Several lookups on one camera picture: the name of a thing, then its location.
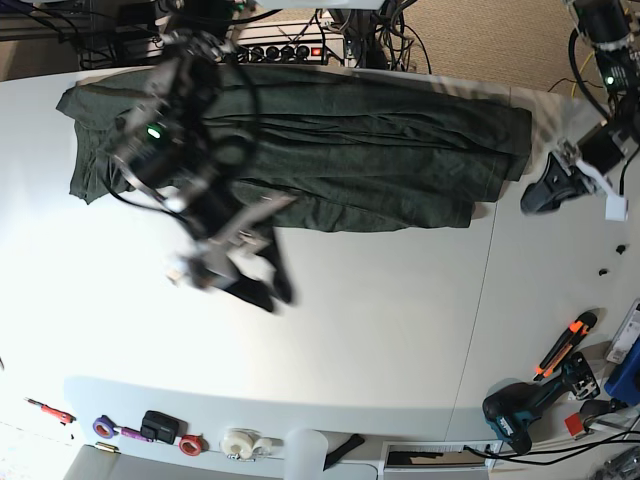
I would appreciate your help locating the teal black cordless drill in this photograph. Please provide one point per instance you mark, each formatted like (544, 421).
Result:
(511, 410)

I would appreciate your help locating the dark green t-shirt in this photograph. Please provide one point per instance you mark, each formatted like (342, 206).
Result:
(363, 155)

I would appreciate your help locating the red screwdriver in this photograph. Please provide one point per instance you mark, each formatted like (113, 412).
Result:
(61, 416)

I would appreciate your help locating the black action camera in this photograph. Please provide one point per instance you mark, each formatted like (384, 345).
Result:
(157, 426)

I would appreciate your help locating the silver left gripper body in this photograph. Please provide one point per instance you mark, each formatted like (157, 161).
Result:
(602, 146)

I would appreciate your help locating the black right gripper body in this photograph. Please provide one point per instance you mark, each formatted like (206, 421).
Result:
(209, 211)

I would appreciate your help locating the blue box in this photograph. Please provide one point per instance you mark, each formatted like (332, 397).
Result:
(623, 383)

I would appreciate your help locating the white tape dispenser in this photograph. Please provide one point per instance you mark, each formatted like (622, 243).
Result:
(246, 445)

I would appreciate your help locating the red tape roll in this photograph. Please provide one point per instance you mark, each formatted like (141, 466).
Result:
(192, 445)

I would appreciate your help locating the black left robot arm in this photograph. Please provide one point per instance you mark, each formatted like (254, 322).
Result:
(610, 28)

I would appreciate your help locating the purple marker pen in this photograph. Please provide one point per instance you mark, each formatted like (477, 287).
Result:
(132, 434)

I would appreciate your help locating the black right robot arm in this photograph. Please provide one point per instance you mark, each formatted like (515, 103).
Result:
(166, 152)

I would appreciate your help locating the white power strip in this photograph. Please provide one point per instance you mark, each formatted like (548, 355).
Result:
(296, 42)

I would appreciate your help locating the purple tape roll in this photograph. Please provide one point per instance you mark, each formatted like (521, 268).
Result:
(104, 427)

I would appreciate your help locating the orange black utility knife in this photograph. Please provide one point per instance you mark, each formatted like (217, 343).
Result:
(570, 338)

